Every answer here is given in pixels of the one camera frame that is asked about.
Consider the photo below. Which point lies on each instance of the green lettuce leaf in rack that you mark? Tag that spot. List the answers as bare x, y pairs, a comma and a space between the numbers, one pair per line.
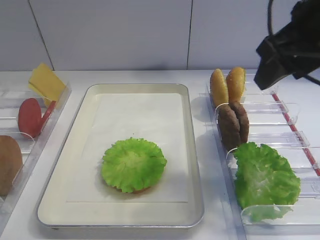
265, 185

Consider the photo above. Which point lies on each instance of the clear acrylic right rack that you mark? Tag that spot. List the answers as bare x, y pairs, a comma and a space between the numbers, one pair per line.
272, 122

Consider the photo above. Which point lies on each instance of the clear acrylic left rack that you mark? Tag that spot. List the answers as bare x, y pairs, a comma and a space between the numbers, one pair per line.
31, 147

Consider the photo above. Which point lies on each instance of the cream metal tray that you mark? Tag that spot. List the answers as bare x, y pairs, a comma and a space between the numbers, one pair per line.
76, 196

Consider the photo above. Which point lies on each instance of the orange cheese slice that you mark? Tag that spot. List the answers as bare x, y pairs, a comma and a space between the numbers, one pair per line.
46, 81

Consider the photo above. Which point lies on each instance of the right red tomato slice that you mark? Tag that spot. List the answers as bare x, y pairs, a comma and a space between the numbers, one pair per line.
45, 118

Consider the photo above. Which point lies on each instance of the green lettuce leaf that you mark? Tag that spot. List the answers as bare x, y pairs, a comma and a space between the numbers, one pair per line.
133, 165
265, 185

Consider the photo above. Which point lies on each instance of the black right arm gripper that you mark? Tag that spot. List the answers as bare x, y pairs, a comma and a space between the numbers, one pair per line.
294, 49

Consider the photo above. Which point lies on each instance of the right brown meat patty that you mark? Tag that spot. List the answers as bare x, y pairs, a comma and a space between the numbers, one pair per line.
244, 124

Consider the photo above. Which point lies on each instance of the yellow cheese slice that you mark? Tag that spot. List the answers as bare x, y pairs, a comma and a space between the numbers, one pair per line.
30, 86

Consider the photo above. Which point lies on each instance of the clear acrylic rack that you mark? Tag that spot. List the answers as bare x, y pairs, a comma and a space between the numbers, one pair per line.
31, 147
272, 122

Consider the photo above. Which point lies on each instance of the toasted bread slice on tray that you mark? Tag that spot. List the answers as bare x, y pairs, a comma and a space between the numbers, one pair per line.
140, 192

